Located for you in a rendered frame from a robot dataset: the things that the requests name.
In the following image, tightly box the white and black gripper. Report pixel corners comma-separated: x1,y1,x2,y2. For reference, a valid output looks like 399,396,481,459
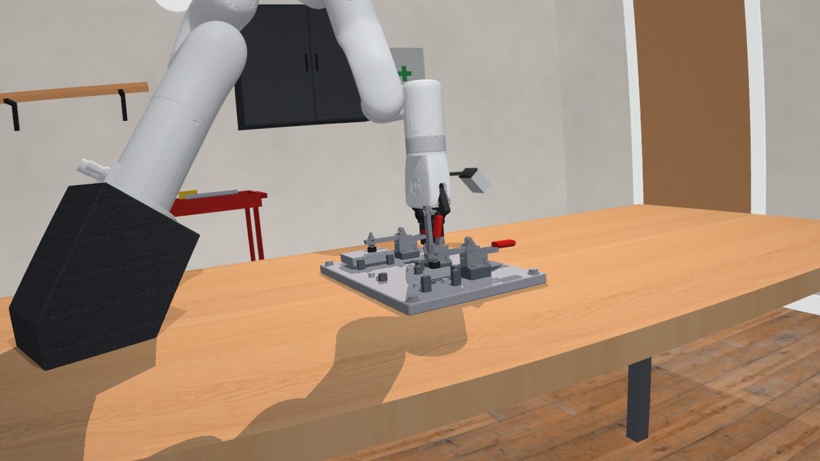
405,151,452,235

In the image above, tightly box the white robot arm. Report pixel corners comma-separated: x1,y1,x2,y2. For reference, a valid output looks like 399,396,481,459
77,0,446,221

